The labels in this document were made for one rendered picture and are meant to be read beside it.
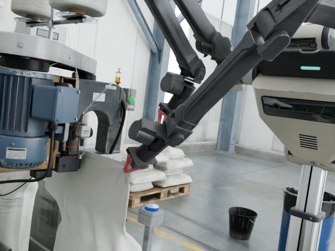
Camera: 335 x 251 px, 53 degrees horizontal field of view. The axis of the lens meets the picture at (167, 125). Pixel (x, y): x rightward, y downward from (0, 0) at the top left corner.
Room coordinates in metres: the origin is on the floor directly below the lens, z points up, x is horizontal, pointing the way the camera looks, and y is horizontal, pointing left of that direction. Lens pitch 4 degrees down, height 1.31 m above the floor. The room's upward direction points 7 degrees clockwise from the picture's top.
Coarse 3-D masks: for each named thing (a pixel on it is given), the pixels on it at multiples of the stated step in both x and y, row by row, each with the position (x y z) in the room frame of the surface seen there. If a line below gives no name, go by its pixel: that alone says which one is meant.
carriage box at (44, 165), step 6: (36, 72) 1.04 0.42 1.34; (54, 78) 1.09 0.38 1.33; (60, 78) 1.11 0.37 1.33; (48, 144) 1.09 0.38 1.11; (54, 144) 1.11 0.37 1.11; (48, 150) 1.10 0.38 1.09; (54, 150) 1.11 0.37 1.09; (48, 156) 1.10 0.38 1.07; (54, 156) 1.11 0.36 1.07; (54, 162) 1.11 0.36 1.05; (0, 168) 0.98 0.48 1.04; (6, 168) 0.99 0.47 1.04; (30, 168) 1.05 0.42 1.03; (36, 168) 1.07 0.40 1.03; (42, 168) 1.08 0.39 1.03
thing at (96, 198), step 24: (96, 168) 1.17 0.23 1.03; (120, 168) 1.09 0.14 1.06; (48, 192) 1.35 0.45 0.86; (72, 192) 1.25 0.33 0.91; (96, 192) 1.16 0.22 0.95; (120, 192) 1.08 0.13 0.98; (72, 216) 1.18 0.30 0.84; (96, 216) 1.14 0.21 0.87; (120, 216) 1.07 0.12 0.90; (72, 240) 1.13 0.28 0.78; (96, 240) 1.05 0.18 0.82; (120, 240) 1.04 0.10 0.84
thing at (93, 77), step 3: (72, 75) 1.24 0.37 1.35; (78, 75) 1.22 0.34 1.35; (81, 75) 1.22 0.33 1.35; (84, 75) 1.22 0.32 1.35; (87, 75) 1.23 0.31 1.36; (90, 75) 1.24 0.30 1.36; (93, 75) 1.25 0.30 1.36; (81, 78) 1.22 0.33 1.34; (84, 78) 1.22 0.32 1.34; (87, 78) 1.23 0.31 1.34; (90, 78) 1.24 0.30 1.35; (93, 78) 1.25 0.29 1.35
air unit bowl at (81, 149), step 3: (78, 138) 1.13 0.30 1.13; (78, 141) 1.13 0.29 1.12; (81, 141) 1.13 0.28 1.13; (84, 141) 1.13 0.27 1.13; (78, 144) 1.13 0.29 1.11; (81, 144) 1.13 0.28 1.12; (84, 144) 1.13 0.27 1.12; (78, 147) 1.13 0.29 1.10; (81, 147) 1.13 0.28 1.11; (84, 147) 1.13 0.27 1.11; (78, 150) 1.13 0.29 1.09; (81, 150) 1.13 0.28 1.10; (84, 150) 1.13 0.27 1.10; (78, 153) 1.13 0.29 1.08; (81, 153) 1.13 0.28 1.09; (84, 153) 1.14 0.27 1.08
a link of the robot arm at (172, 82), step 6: (168, 72) 1.12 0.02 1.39; (180, 72) 1.19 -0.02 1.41; (198, 72) 1.13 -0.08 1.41; (204, 72) 1.15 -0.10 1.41; (162, 78) 1.13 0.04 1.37; (168, 78) 1.11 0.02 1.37; (174, 78) 1.11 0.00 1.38; (180, 78) 1.13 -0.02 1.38; (186, 78) 1.13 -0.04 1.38; (198, 78) 1.14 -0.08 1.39; (162, 84) 1.13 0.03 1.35; (168, 84) 1.10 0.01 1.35; (174, 84) 1.10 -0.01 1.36; (180, 84) 1.12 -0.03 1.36; (162, 90) 1.12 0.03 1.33; (168, 90) 1.10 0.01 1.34; (174, 90) 1.11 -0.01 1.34; (180, 90) 1.13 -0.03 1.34
